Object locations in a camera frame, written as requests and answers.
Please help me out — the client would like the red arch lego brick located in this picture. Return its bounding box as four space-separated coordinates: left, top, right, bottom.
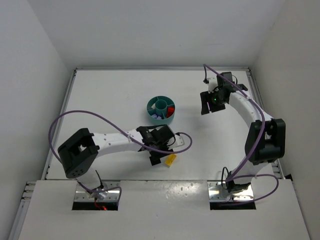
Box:
166 106 175 118

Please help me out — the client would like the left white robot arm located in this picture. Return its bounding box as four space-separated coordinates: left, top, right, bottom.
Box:
58 124 179 194

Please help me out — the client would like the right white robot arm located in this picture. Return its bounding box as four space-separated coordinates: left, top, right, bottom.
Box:
200 72 286 193

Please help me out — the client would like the yellow lego brick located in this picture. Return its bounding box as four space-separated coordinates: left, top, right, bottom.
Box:
164 154 177 168

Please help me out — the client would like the teal round divided container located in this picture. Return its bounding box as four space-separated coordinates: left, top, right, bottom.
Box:
146 95 176 125

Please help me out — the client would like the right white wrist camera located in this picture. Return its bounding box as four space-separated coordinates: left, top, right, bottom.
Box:
203 77 218 93

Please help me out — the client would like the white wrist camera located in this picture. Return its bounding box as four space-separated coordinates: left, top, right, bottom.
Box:
171 134 185 148
203 77 218 93

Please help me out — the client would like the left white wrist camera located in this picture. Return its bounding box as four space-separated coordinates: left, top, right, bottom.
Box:
171 134 185 148

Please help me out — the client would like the aluminium frame rail right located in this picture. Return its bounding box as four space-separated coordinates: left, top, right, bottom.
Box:
245 67 286 180

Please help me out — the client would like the aluminium frame rail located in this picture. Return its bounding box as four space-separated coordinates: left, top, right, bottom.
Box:
7 68 78 240
245 67 286 180

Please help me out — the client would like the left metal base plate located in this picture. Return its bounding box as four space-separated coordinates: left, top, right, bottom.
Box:
74 180 122 203

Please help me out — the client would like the metal base plate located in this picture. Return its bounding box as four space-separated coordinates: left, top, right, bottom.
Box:
207 181 254 203
74 180 122 203

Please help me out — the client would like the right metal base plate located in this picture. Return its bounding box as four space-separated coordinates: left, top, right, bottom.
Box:
207 181 254 203

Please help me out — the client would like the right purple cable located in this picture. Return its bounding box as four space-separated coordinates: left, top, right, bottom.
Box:
202 63 280 206

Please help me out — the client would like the aluminium frame rail left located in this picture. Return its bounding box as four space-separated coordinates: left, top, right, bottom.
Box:
7 68 78 240

